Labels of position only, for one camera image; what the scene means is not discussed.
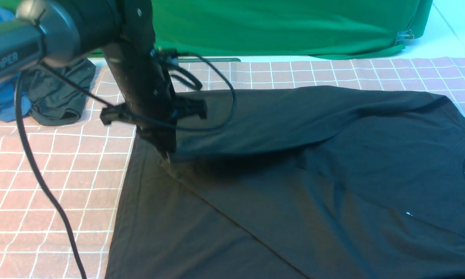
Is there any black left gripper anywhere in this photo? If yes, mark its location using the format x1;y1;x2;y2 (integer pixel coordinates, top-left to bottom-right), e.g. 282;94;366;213
100;41;208;160

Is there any gray long-sleeve top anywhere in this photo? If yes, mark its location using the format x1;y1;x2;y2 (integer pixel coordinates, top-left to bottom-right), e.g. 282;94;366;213
105;86;465;279

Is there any gray left robot arm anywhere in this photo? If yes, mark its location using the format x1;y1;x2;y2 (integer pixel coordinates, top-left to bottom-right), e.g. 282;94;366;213
0;0;207;157

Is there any pink grid-pattern table cloth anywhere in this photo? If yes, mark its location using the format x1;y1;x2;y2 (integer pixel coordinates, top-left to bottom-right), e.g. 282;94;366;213
0;57;465;279

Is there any dark crumpled garment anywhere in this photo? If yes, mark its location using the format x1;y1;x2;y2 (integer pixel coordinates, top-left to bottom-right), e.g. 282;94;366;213
19;59;96;126

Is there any blue crumpled garment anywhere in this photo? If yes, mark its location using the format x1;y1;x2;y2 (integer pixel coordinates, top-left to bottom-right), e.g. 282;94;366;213
0;7;19;122

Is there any green backdrop cloth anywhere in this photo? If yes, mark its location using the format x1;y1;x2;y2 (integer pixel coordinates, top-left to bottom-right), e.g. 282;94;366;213
152;0;432;60

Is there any metal binder clip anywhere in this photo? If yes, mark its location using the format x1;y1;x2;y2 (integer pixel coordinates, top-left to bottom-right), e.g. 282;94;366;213
395;29;415;45

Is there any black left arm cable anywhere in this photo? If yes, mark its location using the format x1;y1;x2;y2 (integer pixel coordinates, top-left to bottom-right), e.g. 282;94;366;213
15;54;237;279

